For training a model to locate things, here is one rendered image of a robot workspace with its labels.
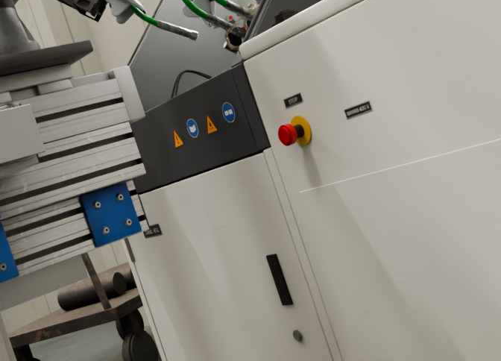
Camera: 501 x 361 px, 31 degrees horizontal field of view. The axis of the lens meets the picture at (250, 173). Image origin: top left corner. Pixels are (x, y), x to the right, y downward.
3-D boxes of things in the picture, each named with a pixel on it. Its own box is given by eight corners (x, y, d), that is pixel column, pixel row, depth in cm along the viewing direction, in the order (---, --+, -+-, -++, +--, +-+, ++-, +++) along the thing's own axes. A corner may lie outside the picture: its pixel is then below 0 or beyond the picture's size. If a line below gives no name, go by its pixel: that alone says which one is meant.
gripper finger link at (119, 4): (133, 27, 205) (100, 11, 207) (146, 4, 206) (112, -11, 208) (129, 22, 202) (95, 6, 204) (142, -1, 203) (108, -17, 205)
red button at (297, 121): (279, 154, 152) (269, 124, 152) (297, 148, 154) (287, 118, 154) (297, 148, 148) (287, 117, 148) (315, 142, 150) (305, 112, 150)
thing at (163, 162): (115, 201, 215) (93, 137, 215) (130, 196, 217) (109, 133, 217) (257, 151, 164) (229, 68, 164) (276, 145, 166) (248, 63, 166)
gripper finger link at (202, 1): (194, 30, 198) (180, -10, 198) (215, 25, 201) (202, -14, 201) (200, 26, 195) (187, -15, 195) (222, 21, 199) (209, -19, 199)
